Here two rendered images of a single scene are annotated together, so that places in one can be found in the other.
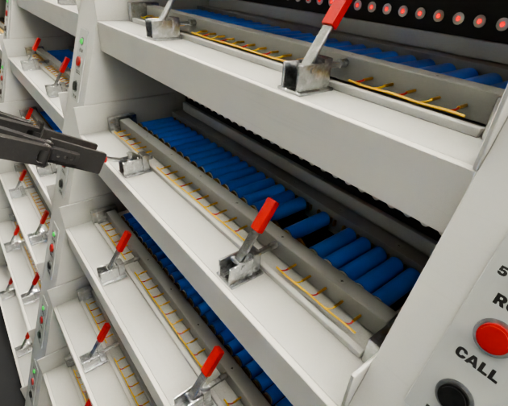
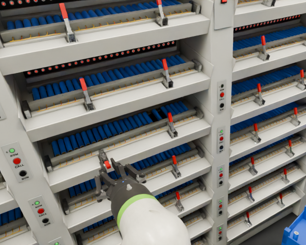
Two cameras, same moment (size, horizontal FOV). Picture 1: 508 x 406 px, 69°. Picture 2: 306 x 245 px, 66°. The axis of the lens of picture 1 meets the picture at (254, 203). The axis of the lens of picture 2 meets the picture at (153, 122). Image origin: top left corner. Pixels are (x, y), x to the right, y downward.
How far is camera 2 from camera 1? 0.75 m
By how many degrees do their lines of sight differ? 60
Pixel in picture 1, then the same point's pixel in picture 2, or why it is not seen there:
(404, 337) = (213, 105)
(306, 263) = (176, 117)
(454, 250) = (213, 89)
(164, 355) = (158, 181)
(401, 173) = (200, 85)
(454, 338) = (218, 99)
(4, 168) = not seen: outside the picture
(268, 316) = (187, 131)
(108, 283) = not seen: hidden behind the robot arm
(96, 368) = not seen: hidden behind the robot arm
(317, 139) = (182, 92)
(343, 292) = (186, 114)
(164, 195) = (126, 149)
